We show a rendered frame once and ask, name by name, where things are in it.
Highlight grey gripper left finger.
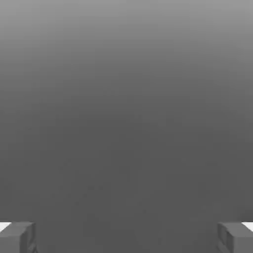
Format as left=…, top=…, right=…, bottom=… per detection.
left=0, top=221, right=38, bottom=253

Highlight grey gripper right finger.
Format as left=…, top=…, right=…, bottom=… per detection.
left=215, top=221, right=253, bottom=253

